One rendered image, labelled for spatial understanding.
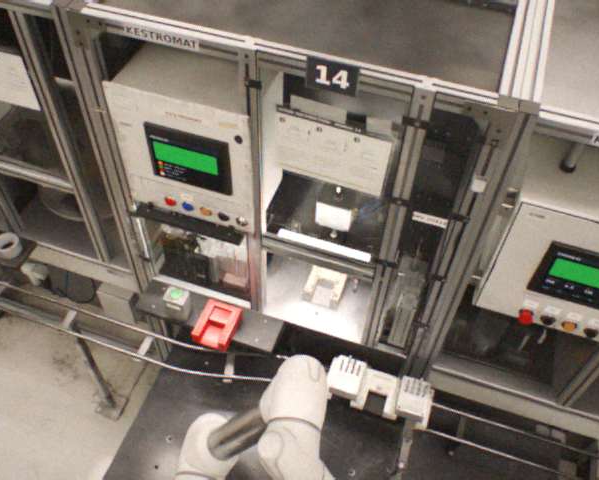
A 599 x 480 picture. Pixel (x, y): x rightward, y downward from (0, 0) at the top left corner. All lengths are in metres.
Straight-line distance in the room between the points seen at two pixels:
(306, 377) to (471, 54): 0.87
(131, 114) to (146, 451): 1.20
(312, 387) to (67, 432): 1.85
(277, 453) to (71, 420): 1.89
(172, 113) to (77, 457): 1.92
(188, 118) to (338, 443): 1.28
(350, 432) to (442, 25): 1.43
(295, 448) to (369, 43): 0.96
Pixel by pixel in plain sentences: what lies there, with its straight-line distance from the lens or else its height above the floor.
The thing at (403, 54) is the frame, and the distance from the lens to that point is 1.51.
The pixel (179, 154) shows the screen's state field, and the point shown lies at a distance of 1.74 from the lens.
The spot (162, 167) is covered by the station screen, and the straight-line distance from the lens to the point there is 1.82.
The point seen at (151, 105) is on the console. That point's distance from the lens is 1.70.
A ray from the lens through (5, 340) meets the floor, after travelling 3.56.
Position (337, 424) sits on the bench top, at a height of 0.68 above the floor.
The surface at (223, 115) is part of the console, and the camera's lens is 1.60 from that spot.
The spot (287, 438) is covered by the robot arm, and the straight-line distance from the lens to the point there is 1.47.
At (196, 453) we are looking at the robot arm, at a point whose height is 0.95.
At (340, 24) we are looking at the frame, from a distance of 1.59.
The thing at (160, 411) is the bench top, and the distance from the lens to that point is 2.39.
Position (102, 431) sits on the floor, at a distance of 3.16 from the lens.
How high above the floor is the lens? 2.84
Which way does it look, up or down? 51 degrees down
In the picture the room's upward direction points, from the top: 2 degrees clockwise
